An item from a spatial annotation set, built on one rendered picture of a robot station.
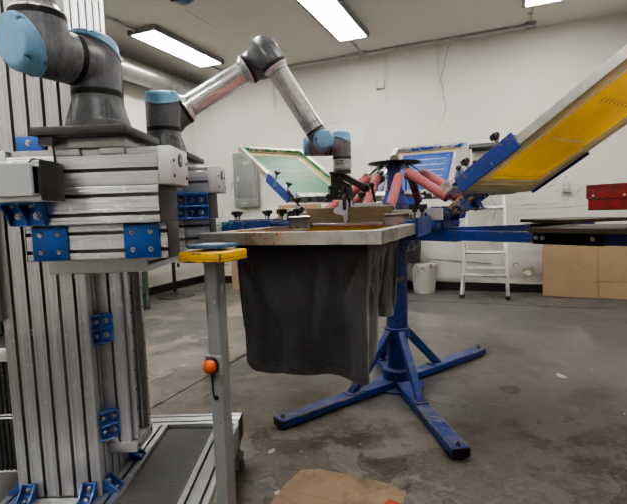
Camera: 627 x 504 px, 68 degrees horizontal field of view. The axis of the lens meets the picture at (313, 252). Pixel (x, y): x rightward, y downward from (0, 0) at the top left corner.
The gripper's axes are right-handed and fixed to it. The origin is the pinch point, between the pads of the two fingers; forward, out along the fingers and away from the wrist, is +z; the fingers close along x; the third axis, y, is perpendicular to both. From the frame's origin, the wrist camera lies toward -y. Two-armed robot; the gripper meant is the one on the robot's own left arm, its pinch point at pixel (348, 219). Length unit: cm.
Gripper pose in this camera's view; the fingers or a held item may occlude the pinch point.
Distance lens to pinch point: 189.1
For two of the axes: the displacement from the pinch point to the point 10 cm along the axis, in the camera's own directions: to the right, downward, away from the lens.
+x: -3.9, 1.0, -9.2
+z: 0.4, 10.0, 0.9
